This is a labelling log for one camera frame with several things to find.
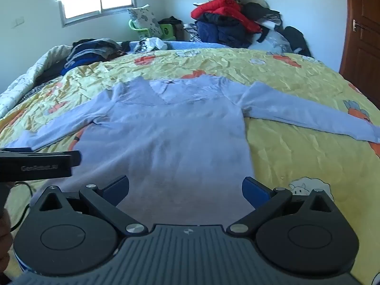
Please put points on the light purple long-sleeve shirt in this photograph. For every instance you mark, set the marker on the light purple long-sleeve shirt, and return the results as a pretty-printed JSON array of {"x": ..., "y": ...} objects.
[{"x": 166, "y": 124}]

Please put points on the white wall switch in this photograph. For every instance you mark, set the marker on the white wall switch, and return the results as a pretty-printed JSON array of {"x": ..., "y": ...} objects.
[{"x": 18, "y": 23}]

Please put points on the white quilted blanket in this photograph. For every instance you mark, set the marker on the white quilted blanket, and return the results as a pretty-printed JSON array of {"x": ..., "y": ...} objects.
[{"x": 23, "y": 74}]

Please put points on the green plastic chair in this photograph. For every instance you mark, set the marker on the green plastic chair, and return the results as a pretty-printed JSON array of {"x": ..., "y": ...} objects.
[{"x": 139, "y": 31}]

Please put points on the black bag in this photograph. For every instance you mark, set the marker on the black bag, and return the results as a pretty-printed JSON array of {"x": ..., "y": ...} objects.
[{"x": 297, "y": 41}]

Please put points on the grey patterned pillow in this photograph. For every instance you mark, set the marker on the grey patterned pillow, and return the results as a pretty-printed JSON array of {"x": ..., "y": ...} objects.
[{"x": 145, "y": 20}]

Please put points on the navy padded jacket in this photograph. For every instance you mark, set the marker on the navy padded jacket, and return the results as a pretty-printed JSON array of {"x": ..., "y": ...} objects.
[{"x": 213, "y": 32}]

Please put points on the blue bed sheet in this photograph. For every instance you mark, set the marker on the blue bed sheet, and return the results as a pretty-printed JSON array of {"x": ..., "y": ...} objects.
[{"x": 190, "y": 45}]

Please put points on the clear plastic bag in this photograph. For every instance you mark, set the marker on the clear plastic bag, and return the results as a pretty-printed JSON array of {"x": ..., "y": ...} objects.
[{"x": 273, "y": 43}]

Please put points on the pile of dark folded clothes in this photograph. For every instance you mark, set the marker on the pile of dark folded clothes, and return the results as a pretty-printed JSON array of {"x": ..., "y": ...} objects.
[{"x": 86, "y": 53}]

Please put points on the striped cloth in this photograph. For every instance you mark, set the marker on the striped cloth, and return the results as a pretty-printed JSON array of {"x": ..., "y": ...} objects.
[{"x": 191, "y": 32}]

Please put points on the person's left hand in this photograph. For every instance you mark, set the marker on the person's left hand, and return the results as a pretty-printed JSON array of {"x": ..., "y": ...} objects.
[{"x": 3, "y": 243}]

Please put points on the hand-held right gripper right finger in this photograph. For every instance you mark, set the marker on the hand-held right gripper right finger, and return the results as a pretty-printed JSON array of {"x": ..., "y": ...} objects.
[{"x": 255, "y": 191}]

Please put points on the dark grey clothes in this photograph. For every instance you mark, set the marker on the dark grey clothes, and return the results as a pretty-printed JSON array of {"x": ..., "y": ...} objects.
[{"x": 264, "y": 13}]

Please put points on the pile of clothes by wall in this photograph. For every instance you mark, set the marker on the pile of clothes by wall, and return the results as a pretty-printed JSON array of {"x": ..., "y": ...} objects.
[{"x": 219, "y": 6}]

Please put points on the yellow printed quilt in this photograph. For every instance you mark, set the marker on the yellow printed quilt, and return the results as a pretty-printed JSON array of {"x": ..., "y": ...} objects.
[{"x": 297, "y": 95}]

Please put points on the dark cloth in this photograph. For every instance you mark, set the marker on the dark cloth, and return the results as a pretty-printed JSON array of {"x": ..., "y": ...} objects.
[{"x": 172, "y": 21}]

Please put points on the white black printed cloth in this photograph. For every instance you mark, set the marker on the white black printed cloth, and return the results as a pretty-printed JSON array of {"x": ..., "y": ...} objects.
[{"x": 153, "y": 44}]

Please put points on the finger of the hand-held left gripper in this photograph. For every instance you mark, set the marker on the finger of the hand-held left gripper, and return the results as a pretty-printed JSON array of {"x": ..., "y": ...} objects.
[
  {"x": 14, "y": 150},
  {"x": 75, "y": 158}
]

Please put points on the brown wooden door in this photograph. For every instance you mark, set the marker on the brown wooden door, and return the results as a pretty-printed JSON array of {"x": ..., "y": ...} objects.
[{"x": 365, "y": 50}]

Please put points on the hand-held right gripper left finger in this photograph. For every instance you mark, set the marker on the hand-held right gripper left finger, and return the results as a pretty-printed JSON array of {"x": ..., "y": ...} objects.
[{"x": 118, "y": 188}]

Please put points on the window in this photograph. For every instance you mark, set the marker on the window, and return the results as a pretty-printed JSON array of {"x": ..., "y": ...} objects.
[{"x": 89, "y": 1}]

